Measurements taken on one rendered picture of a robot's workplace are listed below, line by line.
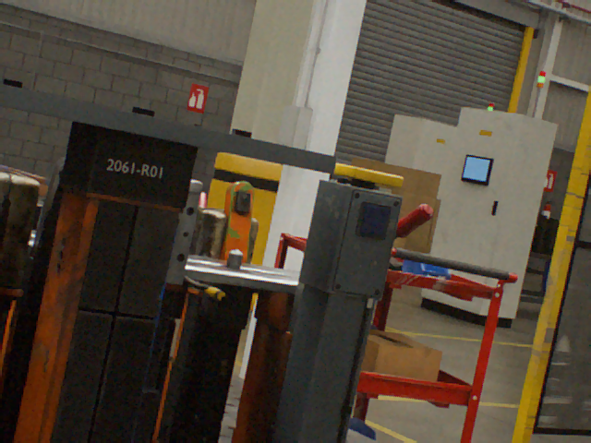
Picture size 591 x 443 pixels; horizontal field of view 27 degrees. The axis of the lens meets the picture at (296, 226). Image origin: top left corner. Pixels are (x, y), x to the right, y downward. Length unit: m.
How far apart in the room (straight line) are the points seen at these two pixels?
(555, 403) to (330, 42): 1.99
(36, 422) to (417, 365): 2.62
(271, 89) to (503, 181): 3.57
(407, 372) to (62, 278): 2.61
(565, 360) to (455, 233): 6.07
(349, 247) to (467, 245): 10.52
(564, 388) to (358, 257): 4.73
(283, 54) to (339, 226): 7.45
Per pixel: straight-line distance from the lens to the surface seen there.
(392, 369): 3.67
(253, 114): 8.61
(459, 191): 11.94
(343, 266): 1.26
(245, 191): 1.76
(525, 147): 11.66
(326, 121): 5.46
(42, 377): 1.18
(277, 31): 8.64
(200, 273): 1.49
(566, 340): 5.89
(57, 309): 1.16
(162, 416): 1.82
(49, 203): 1.35
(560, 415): 5.99
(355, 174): 1.25
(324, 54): 5.45
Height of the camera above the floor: 1.15
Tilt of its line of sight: 3 degrees down
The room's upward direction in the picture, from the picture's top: 12 degrees clockwise
